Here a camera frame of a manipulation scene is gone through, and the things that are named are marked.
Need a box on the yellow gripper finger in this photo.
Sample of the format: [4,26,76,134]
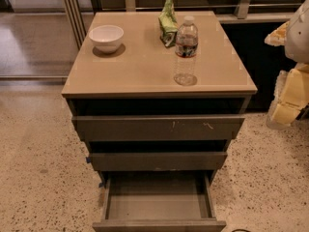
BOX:
[269,63,309,126]
[265,21,289,46]

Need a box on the clear plastic water bottle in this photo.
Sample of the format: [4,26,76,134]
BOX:
[174,15,199,86]

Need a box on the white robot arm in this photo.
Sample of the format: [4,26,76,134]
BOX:
[265,0,309,130]

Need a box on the grey middle drawer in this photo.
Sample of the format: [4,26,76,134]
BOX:
[89,152,227,171]

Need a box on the grey drawer cabinet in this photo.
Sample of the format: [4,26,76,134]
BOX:
[61,11,259,186]

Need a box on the grey open bottom drawer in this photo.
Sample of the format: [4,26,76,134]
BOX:
[93,171,226,232]

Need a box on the grey top drawer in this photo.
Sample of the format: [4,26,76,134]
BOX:
[72,115,244,141]

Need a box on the green crumpled snack bag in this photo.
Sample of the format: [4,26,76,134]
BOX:
[158,0,178,47]

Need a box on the white ceramic bowl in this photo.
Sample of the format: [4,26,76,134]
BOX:
[89,25,124,53]

